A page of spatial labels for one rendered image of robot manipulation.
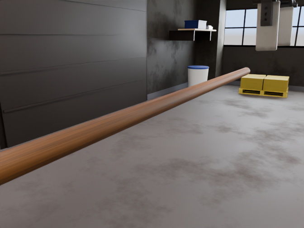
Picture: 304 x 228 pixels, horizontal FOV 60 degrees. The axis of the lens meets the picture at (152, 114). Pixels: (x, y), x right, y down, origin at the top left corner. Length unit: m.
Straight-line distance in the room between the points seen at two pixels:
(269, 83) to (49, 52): 4.80
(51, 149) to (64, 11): 3.80
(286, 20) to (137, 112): 0.33
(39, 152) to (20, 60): 3.37
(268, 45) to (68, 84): 3.76
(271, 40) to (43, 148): 0.35
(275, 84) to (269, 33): 6.22
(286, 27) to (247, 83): 6.15
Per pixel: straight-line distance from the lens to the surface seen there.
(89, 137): 0.34
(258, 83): 6.67
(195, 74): 6.34
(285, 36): 0.58
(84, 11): 4.31
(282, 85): 6.66
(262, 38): 0.45
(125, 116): 0.40
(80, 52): 4.21
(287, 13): 0.58
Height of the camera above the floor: 1.31
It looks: 16 degrees down
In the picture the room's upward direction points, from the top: straight up
